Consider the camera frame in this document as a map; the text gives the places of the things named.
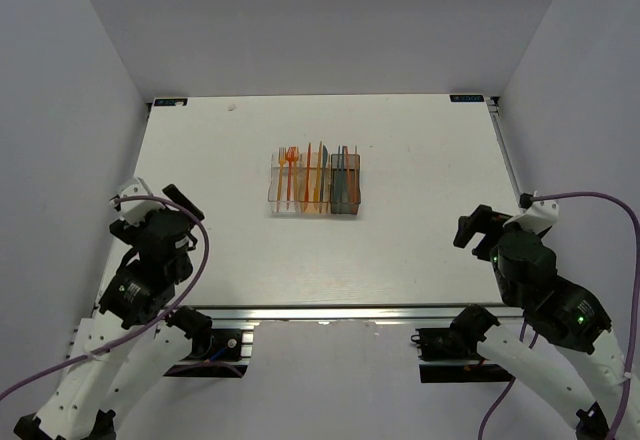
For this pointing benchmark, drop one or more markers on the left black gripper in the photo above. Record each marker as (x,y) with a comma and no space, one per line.
(171,191)

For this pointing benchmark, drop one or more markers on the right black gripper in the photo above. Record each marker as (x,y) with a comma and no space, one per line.
(483,221)

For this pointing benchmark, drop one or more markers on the red-orange fork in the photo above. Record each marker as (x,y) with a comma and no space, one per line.
(290,157)

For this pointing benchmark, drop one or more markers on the red-orange knife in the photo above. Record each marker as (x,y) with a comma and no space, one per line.
(307,175)

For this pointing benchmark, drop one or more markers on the yellow-orange knife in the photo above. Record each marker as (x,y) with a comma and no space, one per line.
(317,174)

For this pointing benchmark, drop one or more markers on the blue chopstick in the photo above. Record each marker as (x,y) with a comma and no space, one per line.
(343,189)
(338,176)

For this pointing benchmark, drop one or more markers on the blue knife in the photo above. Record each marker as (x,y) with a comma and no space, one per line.
(324,164)

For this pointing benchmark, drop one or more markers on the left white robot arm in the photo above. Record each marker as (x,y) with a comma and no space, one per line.
(141,328)

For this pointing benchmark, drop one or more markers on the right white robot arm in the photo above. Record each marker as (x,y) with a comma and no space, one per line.
(567,315)

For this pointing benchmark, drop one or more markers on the left blue table sticker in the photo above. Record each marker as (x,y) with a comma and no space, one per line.
(170,102)

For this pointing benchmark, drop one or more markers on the blue table sticker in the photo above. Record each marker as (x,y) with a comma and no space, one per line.
(466,98)
(170,102)

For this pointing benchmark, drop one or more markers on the clear plastic container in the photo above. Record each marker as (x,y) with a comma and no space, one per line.
(286,207)

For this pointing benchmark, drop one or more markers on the right blue table sticker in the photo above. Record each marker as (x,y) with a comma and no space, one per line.
(466,98)

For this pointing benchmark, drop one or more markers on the smoky grey plastic container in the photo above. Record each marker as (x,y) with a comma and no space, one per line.
(340,208)

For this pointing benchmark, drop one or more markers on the amber plastic container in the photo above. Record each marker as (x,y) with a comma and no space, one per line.
(313,183)

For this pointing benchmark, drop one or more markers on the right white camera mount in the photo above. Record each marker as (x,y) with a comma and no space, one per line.
(537,216)

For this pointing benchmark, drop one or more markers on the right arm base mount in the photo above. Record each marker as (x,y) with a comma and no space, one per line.
(449,355)

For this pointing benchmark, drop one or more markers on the aluminium table rail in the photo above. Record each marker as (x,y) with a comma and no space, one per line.
(374,313)

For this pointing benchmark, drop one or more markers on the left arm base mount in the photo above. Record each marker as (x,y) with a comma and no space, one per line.
(216,352)

